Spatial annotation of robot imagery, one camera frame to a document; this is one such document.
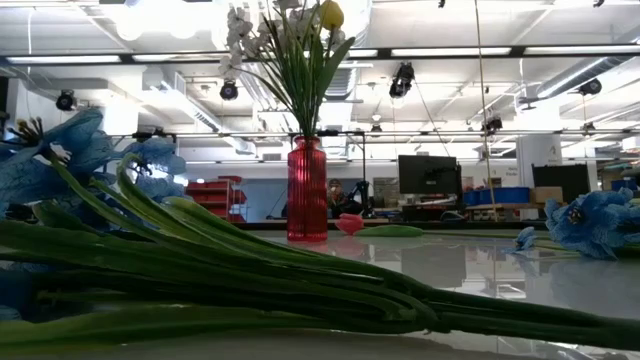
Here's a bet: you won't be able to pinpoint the person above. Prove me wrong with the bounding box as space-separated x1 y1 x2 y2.
327 178 364 220

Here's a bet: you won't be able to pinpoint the ceiling light strip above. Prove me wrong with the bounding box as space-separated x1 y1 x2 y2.
4 53 122 65
523 44 640 55
390 46 512 57

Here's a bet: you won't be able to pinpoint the red storage shelf rack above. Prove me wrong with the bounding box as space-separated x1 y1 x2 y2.
184 174 248 224

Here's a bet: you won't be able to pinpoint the thin hanging cord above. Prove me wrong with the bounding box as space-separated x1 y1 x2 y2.
473 0 498 221

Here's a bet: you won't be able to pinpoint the white artificial flower bunch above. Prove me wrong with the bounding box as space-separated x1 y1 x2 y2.
218 0 374 140

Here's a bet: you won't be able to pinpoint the brown cardboard box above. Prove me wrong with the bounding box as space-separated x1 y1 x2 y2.
529 185 565 204

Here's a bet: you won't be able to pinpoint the yellow artificial tulip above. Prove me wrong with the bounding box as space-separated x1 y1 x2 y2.
299 0 357 139

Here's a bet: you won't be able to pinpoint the silver ventilation duct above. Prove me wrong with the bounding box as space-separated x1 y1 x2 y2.
519 53 640 104

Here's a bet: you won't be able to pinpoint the black aluminium table frame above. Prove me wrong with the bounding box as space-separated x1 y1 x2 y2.
232 218 551 232

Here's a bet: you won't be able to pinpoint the red artificial tulip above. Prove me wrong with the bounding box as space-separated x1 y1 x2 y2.
333 213 426 239

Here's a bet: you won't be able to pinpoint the blue storage bins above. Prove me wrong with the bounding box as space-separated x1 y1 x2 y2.
463 186 531 207

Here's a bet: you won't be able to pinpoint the black computer monitor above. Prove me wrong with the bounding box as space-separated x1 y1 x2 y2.
531 163 592 204
398 154 464 197

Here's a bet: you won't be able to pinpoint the blue artificial flower bunch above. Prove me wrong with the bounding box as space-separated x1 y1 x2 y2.
514 187 640 261
0 107 640 354

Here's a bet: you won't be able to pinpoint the red ribbed glass vase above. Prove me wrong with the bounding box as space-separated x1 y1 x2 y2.
286 135 329 243

